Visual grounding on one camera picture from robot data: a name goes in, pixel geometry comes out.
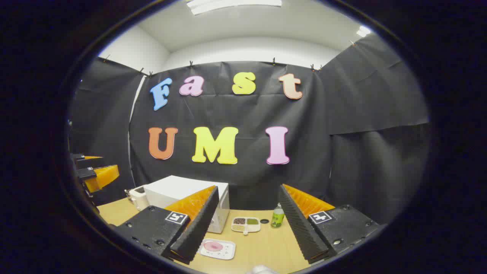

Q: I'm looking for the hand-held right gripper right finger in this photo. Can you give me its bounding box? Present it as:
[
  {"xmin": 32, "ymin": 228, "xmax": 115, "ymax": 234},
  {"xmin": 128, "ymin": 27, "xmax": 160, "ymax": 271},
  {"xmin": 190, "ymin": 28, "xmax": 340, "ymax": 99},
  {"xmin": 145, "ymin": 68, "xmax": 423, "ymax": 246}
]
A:
[{"xmin": 278, "ymin": 184, "xmax": 381, "ymax": 264}]

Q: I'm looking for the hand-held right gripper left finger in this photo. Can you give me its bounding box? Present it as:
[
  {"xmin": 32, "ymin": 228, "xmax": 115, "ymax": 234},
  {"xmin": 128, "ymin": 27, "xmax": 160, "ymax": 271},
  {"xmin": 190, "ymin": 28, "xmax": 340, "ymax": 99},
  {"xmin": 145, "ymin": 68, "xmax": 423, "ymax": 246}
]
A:
[{"xmin": 114, "ymin": 185, "xmax": 220, "ymax": 265}]

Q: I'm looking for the white rectangular food tray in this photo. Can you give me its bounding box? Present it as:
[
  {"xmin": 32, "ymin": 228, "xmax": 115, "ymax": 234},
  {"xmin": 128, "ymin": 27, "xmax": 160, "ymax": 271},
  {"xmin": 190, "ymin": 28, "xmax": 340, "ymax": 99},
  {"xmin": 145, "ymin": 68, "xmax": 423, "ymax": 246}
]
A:
[{"xmin": 198, "ymin": 238, "xmax": 236, "ymax": 260}]

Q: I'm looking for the white microwave oven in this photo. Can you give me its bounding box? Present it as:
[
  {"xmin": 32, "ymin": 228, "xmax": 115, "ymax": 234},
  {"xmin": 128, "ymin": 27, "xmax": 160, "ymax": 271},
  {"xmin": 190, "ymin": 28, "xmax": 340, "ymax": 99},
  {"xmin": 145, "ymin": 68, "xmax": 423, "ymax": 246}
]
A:
[{"xmin": 144, "ymin": 175, "xmax": 230, "ymax": 234}]

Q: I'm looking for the green drink bottle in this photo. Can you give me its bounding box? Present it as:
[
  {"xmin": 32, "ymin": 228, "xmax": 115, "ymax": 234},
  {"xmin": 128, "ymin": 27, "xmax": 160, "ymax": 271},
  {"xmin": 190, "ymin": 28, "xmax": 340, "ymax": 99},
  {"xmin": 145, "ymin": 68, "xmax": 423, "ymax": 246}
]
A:
[{"xmin": 271, "ymin": 203, "xmax": 285, "ymax": 228}]

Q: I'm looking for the white toaster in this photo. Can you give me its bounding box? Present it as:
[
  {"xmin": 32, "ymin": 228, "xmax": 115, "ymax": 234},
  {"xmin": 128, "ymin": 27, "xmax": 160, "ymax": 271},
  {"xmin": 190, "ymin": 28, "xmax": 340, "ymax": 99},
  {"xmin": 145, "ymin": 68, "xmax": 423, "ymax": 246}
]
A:
[{"xmin": 127, "ymin": 185, "xmax": 150, "ymax": 212}]

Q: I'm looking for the white divided dish of beans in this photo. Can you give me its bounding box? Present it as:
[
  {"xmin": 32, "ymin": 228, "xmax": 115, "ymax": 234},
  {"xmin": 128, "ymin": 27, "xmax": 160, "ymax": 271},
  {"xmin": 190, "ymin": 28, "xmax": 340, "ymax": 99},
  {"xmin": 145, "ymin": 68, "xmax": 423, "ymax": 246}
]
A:
[{"xmin": 231, "ymin": 217, "xmax": 261, "ymax": 233}]

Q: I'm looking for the long ceiling light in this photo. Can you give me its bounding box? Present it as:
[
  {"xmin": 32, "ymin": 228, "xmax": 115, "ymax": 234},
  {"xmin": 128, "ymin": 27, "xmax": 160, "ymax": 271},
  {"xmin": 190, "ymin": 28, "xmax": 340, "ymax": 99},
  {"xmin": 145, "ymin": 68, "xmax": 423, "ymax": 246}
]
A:
[{"xmin": 186, "ymin": 0, "xmax": 283, "ymax": 16}]

